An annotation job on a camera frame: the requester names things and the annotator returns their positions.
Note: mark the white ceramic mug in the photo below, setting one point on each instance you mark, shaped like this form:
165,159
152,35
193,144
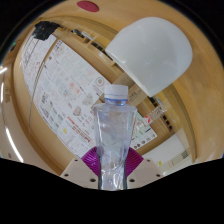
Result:
153,55

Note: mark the large printed wall poster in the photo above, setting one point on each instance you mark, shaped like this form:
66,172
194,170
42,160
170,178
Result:
71,100

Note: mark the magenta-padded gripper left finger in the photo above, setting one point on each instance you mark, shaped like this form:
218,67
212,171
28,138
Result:
81,168

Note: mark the flat round red coaster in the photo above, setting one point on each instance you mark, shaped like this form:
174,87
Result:
87,6

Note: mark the black bag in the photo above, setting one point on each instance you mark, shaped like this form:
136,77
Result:
45,29

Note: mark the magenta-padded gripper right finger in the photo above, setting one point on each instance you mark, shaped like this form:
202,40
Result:
140,168

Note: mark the white standing air conditioner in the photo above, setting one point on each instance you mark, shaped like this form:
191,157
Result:
171,155

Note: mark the narrow printed wall poster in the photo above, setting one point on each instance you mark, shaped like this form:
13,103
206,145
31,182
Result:
33,60

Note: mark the clear white-capped water bottle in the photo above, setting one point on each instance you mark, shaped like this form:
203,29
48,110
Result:
114,133

